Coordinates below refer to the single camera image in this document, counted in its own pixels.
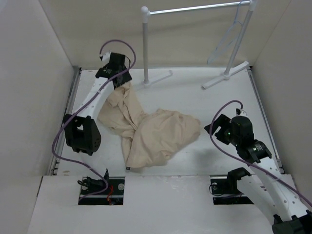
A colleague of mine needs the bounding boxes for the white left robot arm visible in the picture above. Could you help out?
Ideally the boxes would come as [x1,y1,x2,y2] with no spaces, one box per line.
[64,52,132,166]

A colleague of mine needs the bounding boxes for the white clothes rack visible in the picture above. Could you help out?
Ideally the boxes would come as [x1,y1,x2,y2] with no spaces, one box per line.
[140,0,258,89]

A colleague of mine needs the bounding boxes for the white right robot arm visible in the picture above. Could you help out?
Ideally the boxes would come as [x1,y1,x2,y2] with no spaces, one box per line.
[204,115,312,234]

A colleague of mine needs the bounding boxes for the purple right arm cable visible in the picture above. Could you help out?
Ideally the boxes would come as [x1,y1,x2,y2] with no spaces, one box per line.
[209,99,312,208]

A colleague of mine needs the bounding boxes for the light blue wire hanger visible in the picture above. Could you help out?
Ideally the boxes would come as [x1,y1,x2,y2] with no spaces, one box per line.
[206,0,251,65]

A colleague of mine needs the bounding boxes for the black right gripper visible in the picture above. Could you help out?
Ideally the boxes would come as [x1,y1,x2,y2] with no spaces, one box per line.
[204,114,240,147]

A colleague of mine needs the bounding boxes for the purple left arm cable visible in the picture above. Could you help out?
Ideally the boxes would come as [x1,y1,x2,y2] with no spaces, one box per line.
[51,39,137,202]

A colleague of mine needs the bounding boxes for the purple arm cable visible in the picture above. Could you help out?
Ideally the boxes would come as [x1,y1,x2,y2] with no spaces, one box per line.
[51,39,137,202]
[209,99,312,208]

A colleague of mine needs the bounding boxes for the beige trousers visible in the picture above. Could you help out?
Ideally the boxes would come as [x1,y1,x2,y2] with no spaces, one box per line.
[98,82,201,168]

